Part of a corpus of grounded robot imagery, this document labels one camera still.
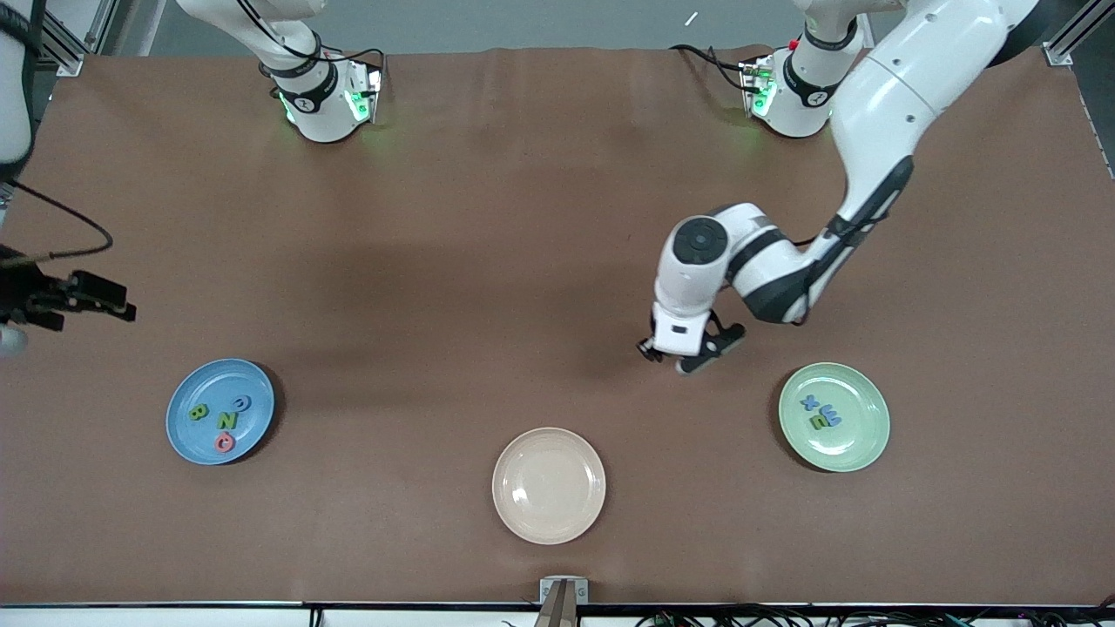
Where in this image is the blue plate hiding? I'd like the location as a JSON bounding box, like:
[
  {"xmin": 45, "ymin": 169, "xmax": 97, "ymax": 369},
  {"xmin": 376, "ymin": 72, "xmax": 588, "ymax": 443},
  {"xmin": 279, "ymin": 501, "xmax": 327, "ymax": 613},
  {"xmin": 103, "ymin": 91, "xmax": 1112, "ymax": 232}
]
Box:
[{"xmin": 166, "ymin": 358, "xmax": 276, "ymax": 466}]

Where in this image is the green plate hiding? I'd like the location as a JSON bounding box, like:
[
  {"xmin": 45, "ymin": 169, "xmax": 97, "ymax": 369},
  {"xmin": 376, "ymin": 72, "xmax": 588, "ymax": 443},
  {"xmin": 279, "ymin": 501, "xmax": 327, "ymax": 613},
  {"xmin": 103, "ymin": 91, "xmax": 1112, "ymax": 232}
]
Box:
[{"xmin": 778, "ymin": 362, "xmax": 891, "ymax": 474}]

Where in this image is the beige plate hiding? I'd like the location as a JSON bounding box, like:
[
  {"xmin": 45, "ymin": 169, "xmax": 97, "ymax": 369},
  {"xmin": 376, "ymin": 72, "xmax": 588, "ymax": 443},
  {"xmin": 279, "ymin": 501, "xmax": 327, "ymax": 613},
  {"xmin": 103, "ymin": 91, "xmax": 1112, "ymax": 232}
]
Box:
[{"xmin": 491, "ymin": 427, "xmax": 607, "ymax": 546}]

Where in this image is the brown table mat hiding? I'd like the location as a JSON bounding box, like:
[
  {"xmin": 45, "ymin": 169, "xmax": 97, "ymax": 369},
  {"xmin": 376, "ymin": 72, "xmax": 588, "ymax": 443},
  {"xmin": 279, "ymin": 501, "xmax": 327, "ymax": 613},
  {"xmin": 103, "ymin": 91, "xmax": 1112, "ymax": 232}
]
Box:
[{"xmin": 0, "ymin": 45, "xmax": 1115, "ymax": 606}]

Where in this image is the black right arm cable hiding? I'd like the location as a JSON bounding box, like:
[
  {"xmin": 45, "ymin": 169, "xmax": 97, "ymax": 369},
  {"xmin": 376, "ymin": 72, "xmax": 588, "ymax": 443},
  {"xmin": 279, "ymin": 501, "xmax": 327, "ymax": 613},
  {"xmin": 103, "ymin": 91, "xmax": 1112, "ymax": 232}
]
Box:
[{"xmin": 0, "ymin": 0, "xmax": 387, "ymax": 265}]

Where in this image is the aluminium frame profile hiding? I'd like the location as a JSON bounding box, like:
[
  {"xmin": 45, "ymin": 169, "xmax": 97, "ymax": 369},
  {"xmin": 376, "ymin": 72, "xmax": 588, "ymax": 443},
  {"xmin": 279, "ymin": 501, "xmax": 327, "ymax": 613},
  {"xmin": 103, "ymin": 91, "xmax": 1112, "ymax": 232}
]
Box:
[
  {"xmin": 35, "ymin": 0, "xmax": 120, "ymax": 78},
  {"xmin": 1043, "ymin": 0, "xmax": 1115, "ymax": 68}
]

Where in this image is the metal connector bracket green light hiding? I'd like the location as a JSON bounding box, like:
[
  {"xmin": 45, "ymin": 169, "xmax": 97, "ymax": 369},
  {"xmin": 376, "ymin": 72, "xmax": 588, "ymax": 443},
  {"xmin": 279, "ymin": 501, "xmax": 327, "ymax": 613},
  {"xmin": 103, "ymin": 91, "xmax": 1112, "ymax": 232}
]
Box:
[
  {"xmin": 344, "ymin": 63, "xmax": 384, "ymax": 125},
  {"xmin": 739, "ymin": 54, "xmax": 778, "ymax": 118}
]

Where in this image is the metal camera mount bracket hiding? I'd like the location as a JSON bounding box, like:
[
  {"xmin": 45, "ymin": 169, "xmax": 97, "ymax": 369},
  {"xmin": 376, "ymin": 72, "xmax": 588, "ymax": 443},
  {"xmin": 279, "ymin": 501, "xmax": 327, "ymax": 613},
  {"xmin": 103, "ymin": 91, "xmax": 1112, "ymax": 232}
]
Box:
[{"xmin": 533, "ymin": 576, "xmax": 590, "ymax": 627}]

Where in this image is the black left arm base cable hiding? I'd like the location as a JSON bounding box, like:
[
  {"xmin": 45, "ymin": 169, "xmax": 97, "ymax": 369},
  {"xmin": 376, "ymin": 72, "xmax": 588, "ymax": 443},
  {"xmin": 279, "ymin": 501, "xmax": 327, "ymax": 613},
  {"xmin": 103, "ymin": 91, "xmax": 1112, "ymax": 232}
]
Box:
[{"xmin": 671, "ymin": 44, "xmax": 752, "ymax": 92}]

